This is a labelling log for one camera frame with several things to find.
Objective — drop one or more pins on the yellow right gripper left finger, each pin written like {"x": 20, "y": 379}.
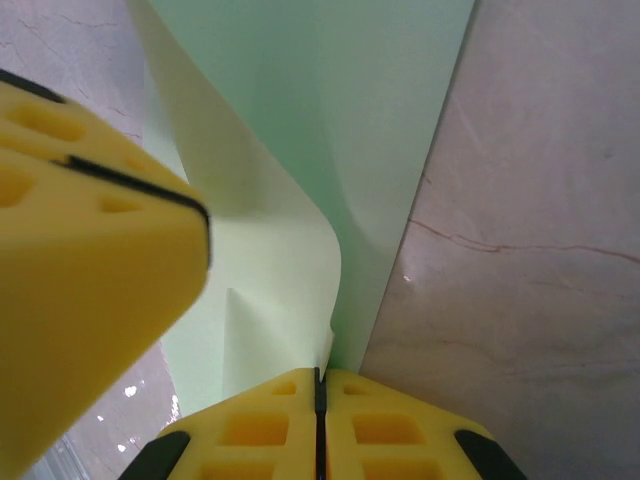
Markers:
{"x": 255, "y": 430}

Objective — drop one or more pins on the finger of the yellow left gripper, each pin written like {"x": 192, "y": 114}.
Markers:
{"x": 90, "y": 280}
{"x": 75, "y": 130}

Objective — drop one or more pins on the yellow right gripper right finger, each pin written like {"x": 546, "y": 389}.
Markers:
{"x": 390, "y": 430}

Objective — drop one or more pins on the light green paper sheet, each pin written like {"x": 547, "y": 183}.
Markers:
{"x": 350, "y": 100}

